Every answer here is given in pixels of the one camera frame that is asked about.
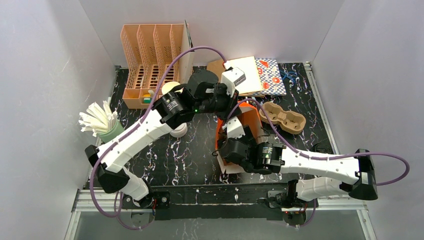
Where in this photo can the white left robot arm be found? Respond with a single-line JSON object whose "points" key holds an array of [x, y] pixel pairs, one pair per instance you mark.
{"points": [[111, 158]]}

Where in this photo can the brown pulp cup carrier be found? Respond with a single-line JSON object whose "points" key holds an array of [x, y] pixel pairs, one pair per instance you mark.
{"points": [[289, 121]]}

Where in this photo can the stack of white paper cups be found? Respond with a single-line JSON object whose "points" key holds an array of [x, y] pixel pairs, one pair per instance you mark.
{"points": [[170, 87]]}

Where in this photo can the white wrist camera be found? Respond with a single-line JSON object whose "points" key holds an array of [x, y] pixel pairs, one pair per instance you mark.
{"points": [[231, 79], [234, 128]]}

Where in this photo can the white wrapped straws bundle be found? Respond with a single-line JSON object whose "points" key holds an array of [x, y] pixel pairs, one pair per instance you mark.
{"points": [[99, 119]]}

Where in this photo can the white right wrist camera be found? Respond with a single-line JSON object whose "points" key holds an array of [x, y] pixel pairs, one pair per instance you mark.
{"points": [[234, 128]]}

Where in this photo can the white lid stack upper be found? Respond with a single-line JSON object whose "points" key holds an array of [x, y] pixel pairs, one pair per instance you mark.
{"points": [[180, 131]]}

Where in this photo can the translucent white bottle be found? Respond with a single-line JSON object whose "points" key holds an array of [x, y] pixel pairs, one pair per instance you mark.
{"points": [[152, 94]]}

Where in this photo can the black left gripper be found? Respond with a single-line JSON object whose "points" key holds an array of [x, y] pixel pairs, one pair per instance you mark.
{"points": [[228, 103]]}

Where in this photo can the pink desk organizer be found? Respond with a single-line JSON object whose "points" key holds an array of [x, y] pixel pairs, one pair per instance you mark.
{"points": [[149, 49]]}

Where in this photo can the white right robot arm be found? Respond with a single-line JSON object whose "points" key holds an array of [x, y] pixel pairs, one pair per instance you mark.
{"points": [[335, 175]]}

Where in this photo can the blue checkered paper bag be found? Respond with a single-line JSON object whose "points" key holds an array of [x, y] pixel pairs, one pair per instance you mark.
{"points": [[270, 78]]}

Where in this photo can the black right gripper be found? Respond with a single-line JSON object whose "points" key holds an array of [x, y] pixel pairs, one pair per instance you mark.
{"points": [[224, 143]]}

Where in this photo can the green stamp box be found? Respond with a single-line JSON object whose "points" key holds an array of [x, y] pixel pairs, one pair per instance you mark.
{"points": [[147, 99]]}

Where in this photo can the blue rubber bands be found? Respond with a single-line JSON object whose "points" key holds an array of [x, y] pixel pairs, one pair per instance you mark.
{"points": [[291, 75]]}

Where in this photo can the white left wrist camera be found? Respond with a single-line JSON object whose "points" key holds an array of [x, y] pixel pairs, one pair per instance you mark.
{"points": [[231, 79]]}

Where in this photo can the orange paper bag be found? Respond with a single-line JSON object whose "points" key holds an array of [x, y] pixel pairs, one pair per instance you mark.
{"points": [[245, 126]]}

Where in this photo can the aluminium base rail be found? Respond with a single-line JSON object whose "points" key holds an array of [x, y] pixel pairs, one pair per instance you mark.
{"points": [[209, 195]]}

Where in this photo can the green paper cup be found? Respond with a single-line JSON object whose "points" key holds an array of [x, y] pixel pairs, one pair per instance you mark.
{"points": [[115, 131]]}

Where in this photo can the cream paper bag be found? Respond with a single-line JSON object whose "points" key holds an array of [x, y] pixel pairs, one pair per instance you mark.
{"points": [[252, 83]]}

